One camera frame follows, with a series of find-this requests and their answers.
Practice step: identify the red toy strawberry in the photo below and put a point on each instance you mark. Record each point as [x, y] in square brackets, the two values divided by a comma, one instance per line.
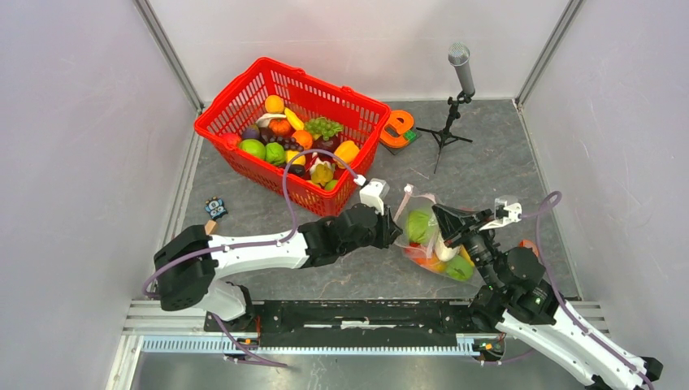
[231, 140]

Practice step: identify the purple toy grapes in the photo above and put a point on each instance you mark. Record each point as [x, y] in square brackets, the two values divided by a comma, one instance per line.
[288, 143]

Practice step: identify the grey microphone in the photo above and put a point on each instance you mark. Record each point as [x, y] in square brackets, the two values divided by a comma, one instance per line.
[459, 58]

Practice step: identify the orange toy block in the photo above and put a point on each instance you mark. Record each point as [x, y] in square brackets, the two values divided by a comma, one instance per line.
[530, 245]

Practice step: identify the yellow green toy starfruit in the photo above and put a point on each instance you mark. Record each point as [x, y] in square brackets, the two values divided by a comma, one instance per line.
[321, 174]

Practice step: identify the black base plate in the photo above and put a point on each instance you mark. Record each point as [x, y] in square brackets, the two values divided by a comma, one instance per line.
[355, 323]

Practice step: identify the green toy apple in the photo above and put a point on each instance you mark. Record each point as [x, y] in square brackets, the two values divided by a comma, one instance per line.
[253, 147]

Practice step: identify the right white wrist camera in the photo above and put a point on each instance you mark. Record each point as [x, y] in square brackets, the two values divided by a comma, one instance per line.
[507, 210]

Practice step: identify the clear zip top bag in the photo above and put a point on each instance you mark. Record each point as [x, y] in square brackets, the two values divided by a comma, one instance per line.
[413, 199]

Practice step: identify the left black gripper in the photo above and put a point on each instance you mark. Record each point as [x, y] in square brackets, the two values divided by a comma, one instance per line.
[388, 230]

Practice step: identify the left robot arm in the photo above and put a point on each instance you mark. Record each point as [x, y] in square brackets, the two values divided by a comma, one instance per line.
[191, 270]

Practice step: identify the red plastic basket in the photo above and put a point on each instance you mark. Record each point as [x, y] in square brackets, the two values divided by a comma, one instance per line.
[241, 103]

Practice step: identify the orange red toy mango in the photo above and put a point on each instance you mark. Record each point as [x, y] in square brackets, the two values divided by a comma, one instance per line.
[432, 264]

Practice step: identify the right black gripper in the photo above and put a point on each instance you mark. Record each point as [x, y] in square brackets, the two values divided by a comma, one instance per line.
[453, 223]

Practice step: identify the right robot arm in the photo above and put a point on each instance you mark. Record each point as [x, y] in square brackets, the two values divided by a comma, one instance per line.
[517, 300]

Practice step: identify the green toy cabbage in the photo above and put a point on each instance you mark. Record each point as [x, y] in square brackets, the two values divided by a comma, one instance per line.
[420, 226]

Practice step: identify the purple toy eggplant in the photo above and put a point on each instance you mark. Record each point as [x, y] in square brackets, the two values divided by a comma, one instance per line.
[251, 132]

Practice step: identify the orange toy tangerine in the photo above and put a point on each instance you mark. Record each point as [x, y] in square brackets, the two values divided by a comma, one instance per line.
[274, 104]

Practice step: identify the orange round toy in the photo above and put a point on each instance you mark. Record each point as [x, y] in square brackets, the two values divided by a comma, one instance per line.
[399, 132]

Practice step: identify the green toy grapes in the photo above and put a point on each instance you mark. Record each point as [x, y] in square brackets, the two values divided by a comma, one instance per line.
[322, 128]

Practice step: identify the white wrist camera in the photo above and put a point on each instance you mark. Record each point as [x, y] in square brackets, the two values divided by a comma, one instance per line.
[372, 192]
[507, 210]

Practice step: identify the small blue cartoon toy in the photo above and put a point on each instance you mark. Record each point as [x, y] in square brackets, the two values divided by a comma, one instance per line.
[215, 208]

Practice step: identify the black microphone tripod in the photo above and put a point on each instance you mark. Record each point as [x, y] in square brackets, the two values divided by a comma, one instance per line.
[444, 136]

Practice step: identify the orange toy pumpkin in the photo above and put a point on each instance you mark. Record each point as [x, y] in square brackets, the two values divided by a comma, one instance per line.
[280, 127]

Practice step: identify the green toy pepper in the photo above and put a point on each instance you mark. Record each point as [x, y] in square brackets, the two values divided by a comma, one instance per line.
[275, 153]

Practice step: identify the white toy radish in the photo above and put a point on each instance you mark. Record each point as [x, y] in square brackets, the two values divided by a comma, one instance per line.
[442, 251]

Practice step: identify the aluminium frame rail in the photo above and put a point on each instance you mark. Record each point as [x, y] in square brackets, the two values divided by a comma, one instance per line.
[148, 328]

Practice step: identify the dark red toy beet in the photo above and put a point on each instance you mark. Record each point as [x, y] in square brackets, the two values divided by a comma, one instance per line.
[329, 145]

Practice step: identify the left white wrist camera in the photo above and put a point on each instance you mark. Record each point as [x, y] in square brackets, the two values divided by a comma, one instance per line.
[372, 192]

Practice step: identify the yellow toy banana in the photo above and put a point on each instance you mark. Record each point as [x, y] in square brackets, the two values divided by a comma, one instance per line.
[295, 122]

